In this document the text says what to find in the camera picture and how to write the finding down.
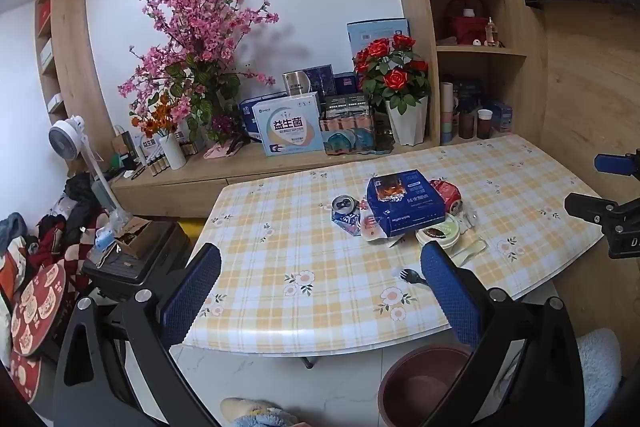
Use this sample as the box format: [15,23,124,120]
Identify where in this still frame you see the black flat box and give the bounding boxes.
[325,94,371,118]

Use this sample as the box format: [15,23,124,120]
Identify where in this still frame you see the box of drink bottles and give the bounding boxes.
[320,109,384,156]

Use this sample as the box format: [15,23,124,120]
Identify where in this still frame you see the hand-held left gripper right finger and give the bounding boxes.
[421,241,586,427]

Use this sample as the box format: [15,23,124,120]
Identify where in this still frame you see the black paper bag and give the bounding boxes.
[112,125,137,168]

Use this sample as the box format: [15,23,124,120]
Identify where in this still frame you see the orange artificial flowers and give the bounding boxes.
[131,94,177,138]

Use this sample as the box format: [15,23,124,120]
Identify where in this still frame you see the pile of clothes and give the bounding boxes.
[0,172,108,278]

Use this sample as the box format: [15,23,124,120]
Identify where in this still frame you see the black plastic spork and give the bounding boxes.
[398,268,430,286]

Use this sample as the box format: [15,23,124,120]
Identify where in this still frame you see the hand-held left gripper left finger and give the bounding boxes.
[52,243,222,427]

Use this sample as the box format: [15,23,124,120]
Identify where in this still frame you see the white and blue carton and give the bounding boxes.
[251,92,326,157]

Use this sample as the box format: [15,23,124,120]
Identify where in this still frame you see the brown round trash bin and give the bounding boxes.
[377,343,473,427]

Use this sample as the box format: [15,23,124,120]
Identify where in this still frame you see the beige plush slipper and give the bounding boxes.
[221,397,302,427]

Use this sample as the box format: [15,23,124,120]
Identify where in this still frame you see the crushed blue drink can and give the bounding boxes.
[331,195,363,237]

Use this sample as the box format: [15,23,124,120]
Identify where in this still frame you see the silver mug box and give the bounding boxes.
[282,71,312,98]

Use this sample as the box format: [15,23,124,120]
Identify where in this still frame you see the black suitcase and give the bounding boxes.
[81,219,192,304]

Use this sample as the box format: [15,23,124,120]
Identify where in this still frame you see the pale green paper bowl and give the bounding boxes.
[416,214,462,250]

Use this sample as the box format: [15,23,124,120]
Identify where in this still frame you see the large light blue box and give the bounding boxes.
[347,18,411,72]

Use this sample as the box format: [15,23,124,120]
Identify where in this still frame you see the open cardboard box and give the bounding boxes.
[114,217,167,261]

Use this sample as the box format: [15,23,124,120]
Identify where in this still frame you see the red handled basket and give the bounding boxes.
[444,0,489,46]

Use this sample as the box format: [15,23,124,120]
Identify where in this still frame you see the round red patterned cushion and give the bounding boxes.
[10,264,69,358]
[9,351,44,404]

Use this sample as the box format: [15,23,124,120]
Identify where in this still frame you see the stack of pastel cups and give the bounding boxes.
[439,82,455,146]

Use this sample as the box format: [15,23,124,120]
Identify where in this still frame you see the brown plastic cup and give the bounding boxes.
[458,109,476,140]

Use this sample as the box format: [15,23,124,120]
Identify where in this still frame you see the pink cloth item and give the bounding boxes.
[204,139,252,160]

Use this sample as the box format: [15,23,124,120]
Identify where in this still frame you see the dark blue patterned box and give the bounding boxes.
[305,65,335,98]

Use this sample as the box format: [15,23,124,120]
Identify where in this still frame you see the dark blue printed box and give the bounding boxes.
[365,169,447,238]

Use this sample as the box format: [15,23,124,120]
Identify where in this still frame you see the dark blue shelf box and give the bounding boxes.
[452,77,484,108]

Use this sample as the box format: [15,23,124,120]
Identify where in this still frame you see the pink blossom flower arrangement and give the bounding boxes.
[119,0,281,142]

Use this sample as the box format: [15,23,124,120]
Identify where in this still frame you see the white faceted flower pot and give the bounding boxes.
[384,95,430,146]

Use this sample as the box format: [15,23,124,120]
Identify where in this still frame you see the white desk fan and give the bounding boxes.
[48,115,127,220]

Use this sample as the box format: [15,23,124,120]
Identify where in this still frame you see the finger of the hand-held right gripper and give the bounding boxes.
[564,193,640,260]
[594,150,640,181]

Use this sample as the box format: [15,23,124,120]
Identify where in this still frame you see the red rose plant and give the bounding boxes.
[354,34,432,116]

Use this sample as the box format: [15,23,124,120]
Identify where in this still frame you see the white fluffy stool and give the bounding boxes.
[575,328,624,427]

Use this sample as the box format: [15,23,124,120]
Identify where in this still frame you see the crushed red drink can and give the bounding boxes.
[430,179,463,215]

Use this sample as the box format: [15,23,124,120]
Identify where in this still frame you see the purple artificial flowers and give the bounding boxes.
[211,116,242,144]

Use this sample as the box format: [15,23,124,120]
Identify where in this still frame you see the small blue carton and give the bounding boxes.
[492,102,514,133]

